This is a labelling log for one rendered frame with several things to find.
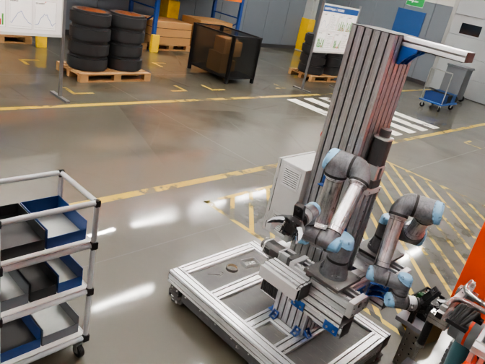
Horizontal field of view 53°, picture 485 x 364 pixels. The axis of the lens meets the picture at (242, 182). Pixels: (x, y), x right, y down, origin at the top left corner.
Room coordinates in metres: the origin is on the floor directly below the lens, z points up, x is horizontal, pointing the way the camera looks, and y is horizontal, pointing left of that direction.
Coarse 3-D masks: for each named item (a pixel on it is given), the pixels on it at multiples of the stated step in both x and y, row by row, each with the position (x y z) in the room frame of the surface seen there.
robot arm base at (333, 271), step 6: (324, 264) 2.18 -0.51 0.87; (330, 264) 2.16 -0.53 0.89; (336, 264) 2.15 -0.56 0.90; (342, 264) 2.15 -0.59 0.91; (324, 270) 2.16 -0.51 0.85; (330, 270) 2.14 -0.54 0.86; (336, 270) 2.14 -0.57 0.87; (342, 270) 2.15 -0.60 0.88; (324, 276) 2.15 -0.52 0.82; (330, 276) 2.13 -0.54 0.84; (336, 276) 2.14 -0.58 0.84; (342, 276) 2.14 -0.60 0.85
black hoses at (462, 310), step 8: (464, 304) 1.82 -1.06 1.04; (456, 312) 1.79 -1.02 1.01; (464, 312) 1.78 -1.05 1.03; (472, 312) 1.77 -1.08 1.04; (448, 320) 1.77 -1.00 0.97; (456, 320) 1.76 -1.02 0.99; (464, 320) 1.75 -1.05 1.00; (472, 320) 1.75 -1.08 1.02; (480, 320) 1.81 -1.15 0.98; (456, 328) 1.74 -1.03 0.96; (464, 328) 1.73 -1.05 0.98
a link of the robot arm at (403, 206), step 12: (396, 204) 2.24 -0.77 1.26; (408, 204) 2.22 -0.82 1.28; (396, 216) 2.21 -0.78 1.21; (396, 228) 2.19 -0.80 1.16; (384, 240) 2.17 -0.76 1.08; (396, 240) 2.17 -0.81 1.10; (384, 252) 2.14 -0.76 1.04; (384, 264) 2.11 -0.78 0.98; (372, 276) 2.09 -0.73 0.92; (384, 276) 2.09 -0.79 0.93
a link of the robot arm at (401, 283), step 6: (390, 276) 2.09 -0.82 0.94; (396, 276) 2.09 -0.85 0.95; (402, 276) 2.07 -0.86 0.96; (408, 276) 2.08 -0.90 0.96; (390, 282) 2.07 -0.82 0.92; (396, 282) 2.06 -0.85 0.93; (402, 282) 2.05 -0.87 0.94; (408, 282) 2.05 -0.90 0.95; (396, 288) 2.06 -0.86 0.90; (402, 288) 2.05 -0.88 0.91; (408, 288) 2.06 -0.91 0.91; (396, 294) 2.06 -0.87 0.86; (402, 294) 2.05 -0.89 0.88
